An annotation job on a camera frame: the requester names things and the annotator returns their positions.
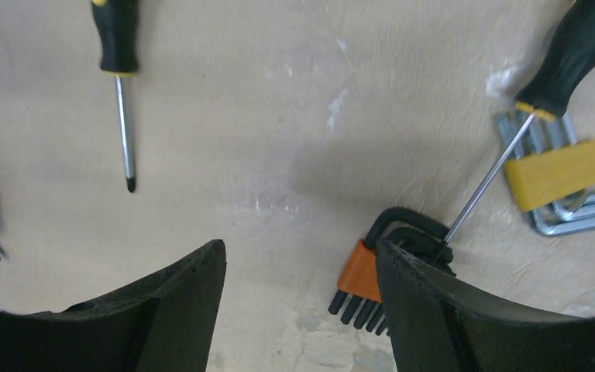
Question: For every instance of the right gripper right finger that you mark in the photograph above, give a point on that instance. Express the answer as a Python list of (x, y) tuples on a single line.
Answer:
[(437, 322)]

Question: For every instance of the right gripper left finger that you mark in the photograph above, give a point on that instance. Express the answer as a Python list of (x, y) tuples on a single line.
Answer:
[(162, 322)]

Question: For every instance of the orange hex key set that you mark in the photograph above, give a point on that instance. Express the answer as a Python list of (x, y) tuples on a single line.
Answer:
[(358, 300)]

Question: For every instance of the yellow hex key set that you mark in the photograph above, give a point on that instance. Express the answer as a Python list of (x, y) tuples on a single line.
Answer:
[(551, 174)]

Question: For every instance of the yellow black screwdriver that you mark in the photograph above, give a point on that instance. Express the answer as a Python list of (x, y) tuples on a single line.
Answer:
[(117, 24), (569, 58)]

